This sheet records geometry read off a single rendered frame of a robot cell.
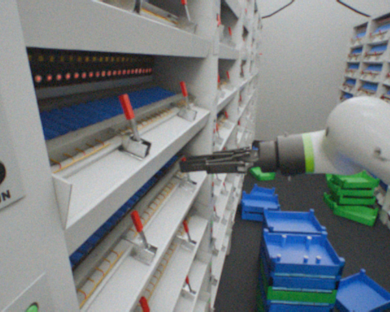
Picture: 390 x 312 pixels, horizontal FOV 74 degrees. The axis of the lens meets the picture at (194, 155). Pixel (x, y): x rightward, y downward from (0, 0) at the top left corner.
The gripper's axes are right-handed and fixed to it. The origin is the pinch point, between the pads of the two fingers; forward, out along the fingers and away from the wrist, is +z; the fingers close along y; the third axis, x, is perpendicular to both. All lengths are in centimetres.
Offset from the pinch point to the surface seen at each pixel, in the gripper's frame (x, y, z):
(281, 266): -62, 35, -17
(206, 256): -42.0, 15.6, 8.2
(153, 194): -2.1, -12.3, 6.7
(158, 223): -6.4, -17.7, 4.1
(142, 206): -2.0, -17.9, 6.8
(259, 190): -101, 186, 3
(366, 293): -115, 76, -61
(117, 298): -7.0, -35.7, 3.0
